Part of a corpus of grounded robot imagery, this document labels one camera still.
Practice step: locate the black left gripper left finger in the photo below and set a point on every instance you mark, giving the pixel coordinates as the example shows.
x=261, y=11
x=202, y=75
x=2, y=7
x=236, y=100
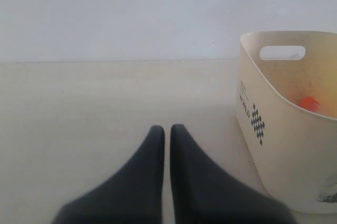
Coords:
x=131, y=195

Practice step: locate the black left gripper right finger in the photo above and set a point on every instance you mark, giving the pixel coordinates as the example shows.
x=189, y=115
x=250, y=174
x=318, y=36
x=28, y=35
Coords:
x=204, y=193

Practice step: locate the orange-capped tube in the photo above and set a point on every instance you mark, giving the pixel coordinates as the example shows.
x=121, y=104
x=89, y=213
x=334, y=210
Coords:
x=309, y=103

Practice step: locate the cream plastic bin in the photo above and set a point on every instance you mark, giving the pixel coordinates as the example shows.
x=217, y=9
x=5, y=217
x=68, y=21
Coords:
x=293, y=149

